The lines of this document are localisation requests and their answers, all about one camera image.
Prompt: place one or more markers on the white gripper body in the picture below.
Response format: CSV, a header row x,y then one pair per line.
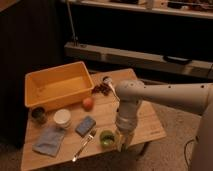
x,y
123,137

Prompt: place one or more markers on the dark red pepper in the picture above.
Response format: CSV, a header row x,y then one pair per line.
x,y
102,88

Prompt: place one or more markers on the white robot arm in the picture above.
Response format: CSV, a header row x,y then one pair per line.
x,y
195,98

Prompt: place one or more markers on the green plastic cup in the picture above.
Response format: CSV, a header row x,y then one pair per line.
x,y
107,139

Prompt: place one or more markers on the white paper cup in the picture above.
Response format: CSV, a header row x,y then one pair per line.
x,y
62,118

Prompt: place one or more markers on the blue sponge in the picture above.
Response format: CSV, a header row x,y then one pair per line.
x,y
85,126

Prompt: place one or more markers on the orange peach fruit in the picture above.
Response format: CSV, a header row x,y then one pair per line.
x,y
88,103

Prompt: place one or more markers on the low wooden shelf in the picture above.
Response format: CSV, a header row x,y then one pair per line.
x,y
137,59

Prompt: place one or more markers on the blue folded cloth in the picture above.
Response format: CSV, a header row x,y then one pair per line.
x,y
49,141

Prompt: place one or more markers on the black device on shelf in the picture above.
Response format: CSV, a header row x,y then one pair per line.
x,y
180,61

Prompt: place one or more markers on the yellow plastic bin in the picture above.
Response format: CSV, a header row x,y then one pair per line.
x,y
57,87

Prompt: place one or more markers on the metal pole stand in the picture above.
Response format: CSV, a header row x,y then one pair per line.
x,y
74,37

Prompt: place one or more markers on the upper shelf board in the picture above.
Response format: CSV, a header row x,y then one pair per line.
x,y
147,7

